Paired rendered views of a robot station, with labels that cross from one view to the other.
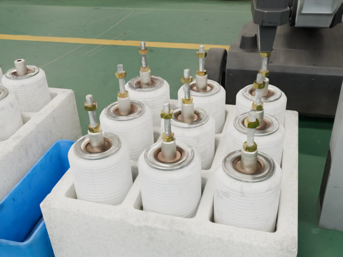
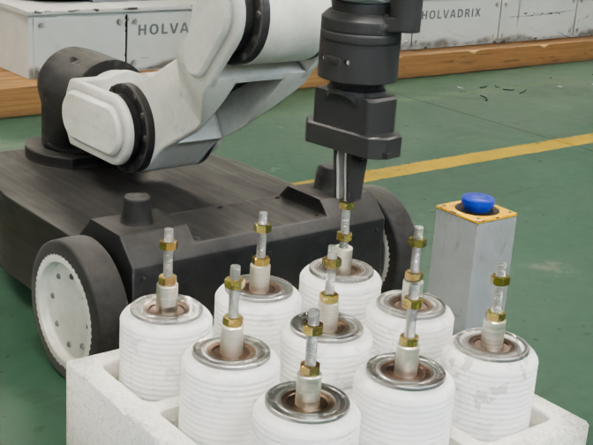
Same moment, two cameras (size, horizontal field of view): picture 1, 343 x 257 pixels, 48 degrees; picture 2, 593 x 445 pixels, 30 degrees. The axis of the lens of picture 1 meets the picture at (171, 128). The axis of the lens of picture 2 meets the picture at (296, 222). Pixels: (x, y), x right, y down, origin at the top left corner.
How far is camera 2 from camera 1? 0.86 m
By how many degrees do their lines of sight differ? 52
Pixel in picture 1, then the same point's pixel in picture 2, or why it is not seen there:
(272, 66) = (205, 244)
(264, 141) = (448, 320)
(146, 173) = (417, 403)
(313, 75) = (269, 243)
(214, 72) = (113, 282)
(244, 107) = (342, 297)
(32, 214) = not seen: outside the picture
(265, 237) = (552, 426)
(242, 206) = (521, 397)
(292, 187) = not seen: hidden behind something
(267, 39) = (358, 181)
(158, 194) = (432, 430)
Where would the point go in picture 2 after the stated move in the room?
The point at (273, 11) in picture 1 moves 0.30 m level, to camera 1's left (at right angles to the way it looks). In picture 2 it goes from (394, 137) to (220, 194)
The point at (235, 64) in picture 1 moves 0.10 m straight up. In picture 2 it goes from (146, 257) to (147, 184)
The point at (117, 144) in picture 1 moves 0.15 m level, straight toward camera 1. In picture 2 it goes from (329, 388) to (491, 433)
